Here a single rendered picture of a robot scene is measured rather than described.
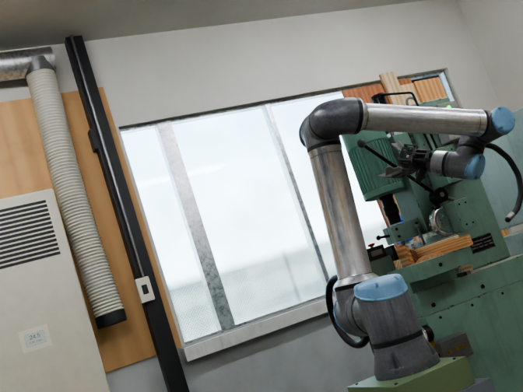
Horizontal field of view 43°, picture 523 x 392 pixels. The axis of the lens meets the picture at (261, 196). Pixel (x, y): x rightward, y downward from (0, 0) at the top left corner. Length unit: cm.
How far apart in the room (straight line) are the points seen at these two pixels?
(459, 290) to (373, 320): 72
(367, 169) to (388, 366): 101
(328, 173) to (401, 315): 51
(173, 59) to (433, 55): 199
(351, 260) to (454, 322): 60
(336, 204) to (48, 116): 199
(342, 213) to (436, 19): 337
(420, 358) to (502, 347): 78
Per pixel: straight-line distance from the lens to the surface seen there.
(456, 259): 249
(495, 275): 270
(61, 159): 360
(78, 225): 351
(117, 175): 372
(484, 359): 261
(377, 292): 191
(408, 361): 192
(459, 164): 236
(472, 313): 261
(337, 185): 212
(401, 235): 271
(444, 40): 527
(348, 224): 211
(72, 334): 330
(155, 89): 405
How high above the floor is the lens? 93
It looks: 9 degrees up
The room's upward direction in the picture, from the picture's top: 18 degrees counter-clockwise
